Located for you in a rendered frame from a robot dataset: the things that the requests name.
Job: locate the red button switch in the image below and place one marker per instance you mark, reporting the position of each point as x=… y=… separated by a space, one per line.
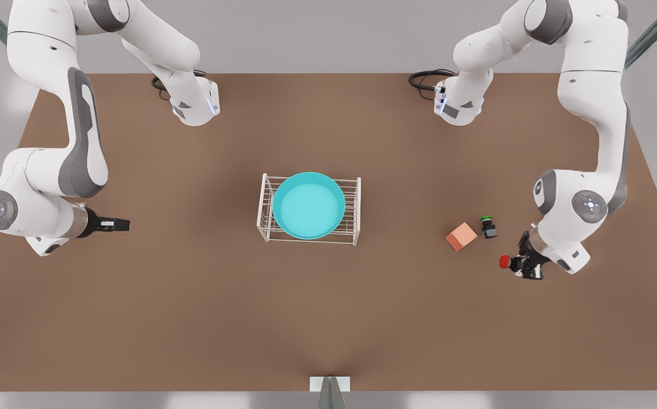
x=505 y=262

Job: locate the cyan plate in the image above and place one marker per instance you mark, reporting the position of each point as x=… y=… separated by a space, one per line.
x=309 y=205

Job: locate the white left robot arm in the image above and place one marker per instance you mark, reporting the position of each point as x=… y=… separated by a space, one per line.
x=593 y=85

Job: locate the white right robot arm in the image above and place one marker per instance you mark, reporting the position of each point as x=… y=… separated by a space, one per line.
x=87 y=136

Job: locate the orange cube block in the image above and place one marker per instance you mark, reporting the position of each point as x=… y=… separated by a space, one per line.
x=461 y=236

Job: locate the green button switch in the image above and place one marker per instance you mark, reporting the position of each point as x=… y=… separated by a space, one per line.
x=488 y=227

